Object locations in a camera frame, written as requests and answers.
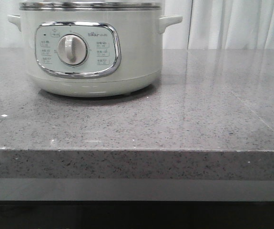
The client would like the pale green electric cooking pot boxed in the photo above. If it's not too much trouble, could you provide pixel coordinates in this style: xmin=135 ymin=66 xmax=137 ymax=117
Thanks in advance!
xmin=8 ymin=9 xmax=183 ymax=97

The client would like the glass pot lid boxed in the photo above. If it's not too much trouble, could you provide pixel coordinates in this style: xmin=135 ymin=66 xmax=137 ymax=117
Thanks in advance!
xmin=19 ymin=0 xmax=162 ymax=11

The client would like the white curtain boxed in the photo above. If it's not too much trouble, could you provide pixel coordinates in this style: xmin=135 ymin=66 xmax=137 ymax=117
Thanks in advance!
xmin=0 ymin=0 xmax=274 ymax=50

